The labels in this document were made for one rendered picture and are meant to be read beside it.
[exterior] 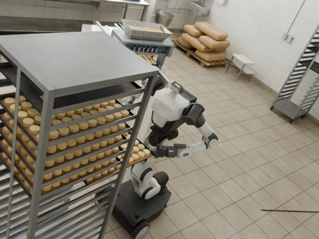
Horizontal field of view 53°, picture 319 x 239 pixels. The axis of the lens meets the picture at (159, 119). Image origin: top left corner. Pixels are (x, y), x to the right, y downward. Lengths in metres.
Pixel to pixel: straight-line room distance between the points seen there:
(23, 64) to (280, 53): 6.22
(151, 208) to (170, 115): 1.13
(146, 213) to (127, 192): 0.29
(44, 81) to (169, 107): 1.24
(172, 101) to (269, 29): 5.15
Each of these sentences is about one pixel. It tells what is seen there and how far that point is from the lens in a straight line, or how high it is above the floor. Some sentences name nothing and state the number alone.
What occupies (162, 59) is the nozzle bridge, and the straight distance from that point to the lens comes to 4.26.
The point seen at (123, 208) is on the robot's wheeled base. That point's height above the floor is 0.19.
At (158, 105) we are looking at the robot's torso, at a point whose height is 1.28.
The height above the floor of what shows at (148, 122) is 0.53.
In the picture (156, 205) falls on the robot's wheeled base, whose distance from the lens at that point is 3.25.
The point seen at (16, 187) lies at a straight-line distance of 2.34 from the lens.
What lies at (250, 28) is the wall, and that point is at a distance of 7.60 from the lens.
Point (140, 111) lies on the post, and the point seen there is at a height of 1.55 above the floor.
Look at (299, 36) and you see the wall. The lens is 7.04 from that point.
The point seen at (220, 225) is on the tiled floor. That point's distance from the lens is 3.64.
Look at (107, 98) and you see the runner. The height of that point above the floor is 1.68.
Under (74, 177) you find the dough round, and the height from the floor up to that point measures 1.15.
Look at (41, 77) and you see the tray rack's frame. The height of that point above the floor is 1.82.
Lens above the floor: 2.50
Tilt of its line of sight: 32 degrees down
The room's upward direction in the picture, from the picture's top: 20 degrees clockwise
